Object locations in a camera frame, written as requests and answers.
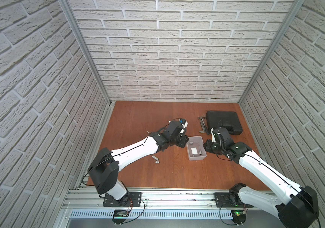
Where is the translucent plastic storage box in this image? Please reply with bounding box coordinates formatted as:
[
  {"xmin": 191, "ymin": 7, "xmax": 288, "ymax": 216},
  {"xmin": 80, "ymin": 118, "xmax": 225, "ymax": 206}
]
[{"xmin": 186, "ymin": 136, "xmax": 207, "ymax": 161}]

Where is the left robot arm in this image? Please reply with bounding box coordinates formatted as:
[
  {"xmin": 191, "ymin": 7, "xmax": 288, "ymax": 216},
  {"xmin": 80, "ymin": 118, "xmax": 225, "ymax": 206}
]
[{"xmin": 87, "ymin": 133, "xmax": 189, "ymax": 200}]

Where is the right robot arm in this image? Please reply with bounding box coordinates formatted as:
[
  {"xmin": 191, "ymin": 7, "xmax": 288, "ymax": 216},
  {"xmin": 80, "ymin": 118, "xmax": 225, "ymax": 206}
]
[{"xmin": 203, "ymin": 127, "xmax": 319, "ymax": 228}]

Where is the white label in box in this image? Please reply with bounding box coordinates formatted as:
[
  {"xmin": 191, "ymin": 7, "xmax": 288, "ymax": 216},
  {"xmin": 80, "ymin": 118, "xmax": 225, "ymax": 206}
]
[{"xmin": 191, "ymin": 148, "xmax": 198, "ymax": 155}]

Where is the black plastic tool case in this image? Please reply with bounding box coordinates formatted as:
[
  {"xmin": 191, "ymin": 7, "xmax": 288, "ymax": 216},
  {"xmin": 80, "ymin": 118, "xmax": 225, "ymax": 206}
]
[{"xmin": 206, "ymin": 111, "xmax": 243, "ymax": 135}]

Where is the right controller board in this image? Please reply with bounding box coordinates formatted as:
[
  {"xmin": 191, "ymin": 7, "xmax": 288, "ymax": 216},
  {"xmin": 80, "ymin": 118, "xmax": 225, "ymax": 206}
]
[{"xmin": 231, "ymin": 211, "xmax": 247, "ymax": 226}]

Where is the controller board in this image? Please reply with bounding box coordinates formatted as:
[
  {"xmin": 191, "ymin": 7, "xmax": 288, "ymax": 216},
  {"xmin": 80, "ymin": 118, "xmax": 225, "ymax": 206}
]
[
  {"xmin": 231, "ymin": 211, "xmax": 247, "ymax": 226},
  {"xmin": 112, "ymin": 210, "xmax": 129, "ymax": 225}
]

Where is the left controller board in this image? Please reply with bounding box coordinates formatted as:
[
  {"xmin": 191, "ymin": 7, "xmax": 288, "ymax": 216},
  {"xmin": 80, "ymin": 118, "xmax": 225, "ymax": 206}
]
[{"xmin": 112, "ymin": 210, "xmax": 129, "ymax": 225}]

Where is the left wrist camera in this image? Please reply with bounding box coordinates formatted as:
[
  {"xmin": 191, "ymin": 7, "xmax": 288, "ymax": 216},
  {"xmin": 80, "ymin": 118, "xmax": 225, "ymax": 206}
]
[{"xmin": 179, "ymin": 118, "xmax": 188, "ymax": 135}]

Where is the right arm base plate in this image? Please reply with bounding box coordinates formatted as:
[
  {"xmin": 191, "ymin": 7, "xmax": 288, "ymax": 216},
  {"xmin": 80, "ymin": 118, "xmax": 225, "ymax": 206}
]
[{"xmin": 214, "ymin": 192, "xmax": 253, "ymax": 209}]

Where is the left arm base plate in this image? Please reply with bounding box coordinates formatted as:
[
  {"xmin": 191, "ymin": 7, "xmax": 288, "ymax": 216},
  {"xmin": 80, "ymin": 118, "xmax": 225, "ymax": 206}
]
[{"xmin": 103, "ymin": 192, "xmax": 142, "ymax": 207}]

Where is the aluminium rail frame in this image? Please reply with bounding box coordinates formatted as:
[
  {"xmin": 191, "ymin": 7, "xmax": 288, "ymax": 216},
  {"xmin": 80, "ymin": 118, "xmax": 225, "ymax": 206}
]
[{"xmin": 61, "ymin": 175, "xmax": 297, "ymax": 220}]

